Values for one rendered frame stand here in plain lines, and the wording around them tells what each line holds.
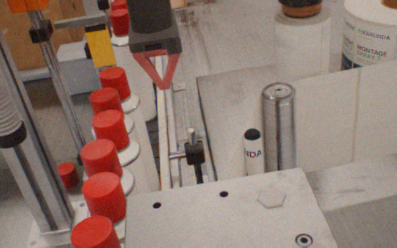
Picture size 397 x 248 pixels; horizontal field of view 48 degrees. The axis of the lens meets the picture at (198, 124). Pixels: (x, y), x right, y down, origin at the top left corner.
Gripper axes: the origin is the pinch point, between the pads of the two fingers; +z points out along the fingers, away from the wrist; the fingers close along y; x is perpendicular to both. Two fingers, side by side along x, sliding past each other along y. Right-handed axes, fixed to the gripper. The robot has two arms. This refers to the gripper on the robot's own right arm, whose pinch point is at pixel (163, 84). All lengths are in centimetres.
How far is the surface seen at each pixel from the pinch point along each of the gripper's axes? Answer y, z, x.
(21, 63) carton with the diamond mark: 51, 15, 37
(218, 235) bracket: -41.3, -12.9, -3.3
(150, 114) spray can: 11.7, 12.1, 4.0
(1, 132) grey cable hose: -19.0, -7.9, 15.9
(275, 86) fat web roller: -14.2, -5.1, -13.1
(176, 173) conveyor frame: -3.9, 13.8, 0.5
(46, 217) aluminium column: -7.4, 15.3, 20.7
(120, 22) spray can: 12.2, -5.7, 5.6
